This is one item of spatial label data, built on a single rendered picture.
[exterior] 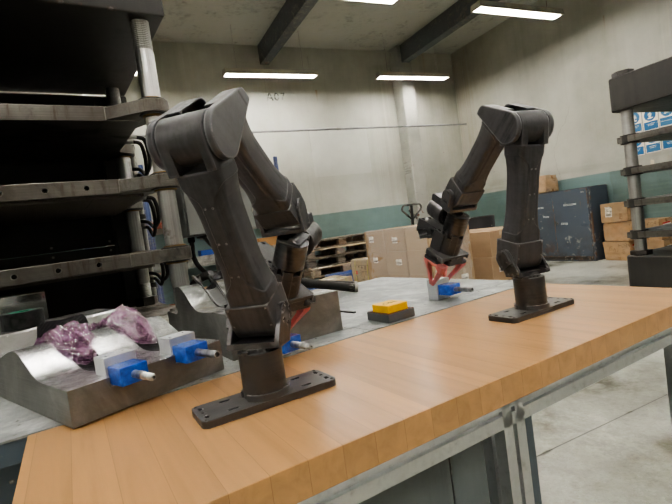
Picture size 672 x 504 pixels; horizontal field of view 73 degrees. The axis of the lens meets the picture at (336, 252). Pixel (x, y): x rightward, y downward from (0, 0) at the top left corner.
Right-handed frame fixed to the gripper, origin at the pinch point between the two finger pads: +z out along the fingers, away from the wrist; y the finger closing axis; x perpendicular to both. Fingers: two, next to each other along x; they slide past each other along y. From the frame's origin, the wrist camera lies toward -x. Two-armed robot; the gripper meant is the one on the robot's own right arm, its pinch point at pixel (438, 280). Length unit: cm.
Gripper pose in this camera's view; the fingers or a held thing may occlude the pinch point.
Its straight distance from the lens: 127.4
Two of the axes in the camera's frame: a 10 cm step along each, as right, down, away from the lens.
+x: 5.6, 4.5, -7.0
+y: -8.2, 1.4, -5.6
